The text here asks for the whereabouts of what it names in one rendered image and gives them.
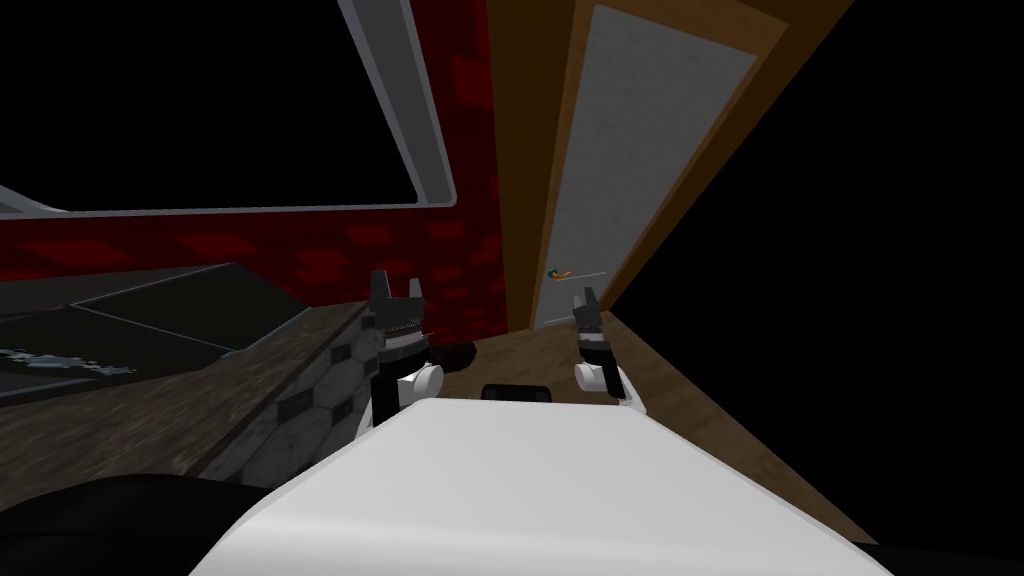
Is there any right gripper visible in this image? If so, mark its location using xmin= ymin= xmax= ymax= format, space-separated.
xmin=571 ymin=287 xmax=607 ymax=339

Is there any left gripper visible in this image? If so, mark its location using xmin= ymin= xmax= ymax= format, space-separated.
xmin=367 ymin=270 xmax=427 ymax=331

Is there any dark round object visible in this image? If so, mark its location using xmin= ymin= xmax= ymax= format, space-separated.
xmin=431 ymin=341 xmax=479 ymax=376

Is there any grey door leaf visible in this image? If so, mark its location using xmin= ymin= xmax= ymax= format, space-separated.
xmin=531 ymin=3 xmax=761 ymax=330

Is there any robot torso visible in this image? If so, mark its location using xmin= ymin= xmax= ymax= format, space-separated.
xmin=187 ymin=383 xmax=899 ymax=576

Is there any grey framed window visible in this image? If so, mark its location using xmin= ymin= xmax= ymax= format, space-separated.
xmin=0 ymin=0 xmax=458 ymax=222

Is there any wooden kitchen counter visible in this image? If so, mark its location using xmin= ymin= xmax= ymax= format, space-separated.
xmin=0 ymin=259 xmax=387 ymax=513

